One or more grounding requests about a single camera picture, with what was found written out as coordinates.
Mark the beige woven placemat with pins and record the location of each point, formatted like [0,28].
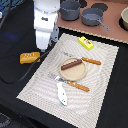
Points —
[83,108]

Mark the fork with wooden handle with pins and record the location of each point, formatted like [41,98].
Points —
[74,84]

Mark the brown toy sausage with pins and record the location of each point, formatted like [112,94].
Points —
[71,64]

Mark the orange toy bread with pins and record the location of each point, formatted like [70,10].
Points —
[29,57]

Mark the yellow toy butter box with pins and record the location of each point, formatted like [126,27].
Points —
[85,43]

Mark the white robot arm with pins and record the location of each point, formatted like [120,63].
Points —
[47,6]

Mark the beige bowl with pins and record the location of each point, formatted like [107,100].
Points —
[124,16]

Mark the grey saucepan with handle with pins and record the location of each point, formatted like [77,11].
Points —
[93,17]

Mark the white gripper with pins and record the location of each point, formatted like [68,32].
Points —
[46,29]

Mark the blue striped cloth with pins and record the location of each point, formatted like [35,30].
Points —
[9,4]

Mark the brown toy stove board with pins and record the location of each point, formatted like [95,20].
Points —
[111,19]

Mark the round wooden plate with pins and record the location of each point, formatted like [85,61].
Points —
[74,73]

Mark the grey pot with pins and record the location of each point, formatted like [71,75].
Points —
[69,10]

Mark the knife with wooden handle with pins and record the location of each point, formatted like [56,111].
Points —
[83,58]

